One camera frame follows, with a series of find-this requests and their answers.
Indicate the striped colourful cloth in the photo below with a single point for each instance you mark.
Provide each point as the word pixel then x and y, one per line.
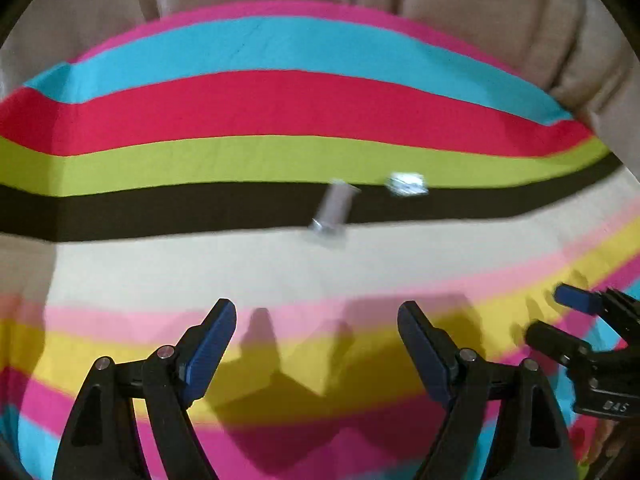
pixel 183 161

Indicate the beige curtain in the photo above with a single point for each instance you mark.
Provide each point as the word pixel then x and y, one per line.
pixel 572 48

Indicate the clear small wrapper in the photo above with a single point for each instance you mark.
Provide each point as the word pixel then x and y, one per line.
pixel 327 226

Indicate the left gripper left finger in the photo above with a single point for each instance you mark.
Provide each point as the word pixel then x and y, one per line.
pixel 201 349

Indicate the small silver wrapper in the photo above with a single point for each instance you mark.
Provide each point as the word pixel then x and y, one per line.
pixel 406 184

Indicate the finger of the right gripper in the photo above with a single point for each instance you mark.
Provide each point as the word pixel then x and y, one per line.
pixel 581 300
pixel 555 344

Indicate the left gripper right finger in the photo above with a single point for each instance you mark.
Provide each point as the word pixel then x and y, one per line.
pixel 432 351

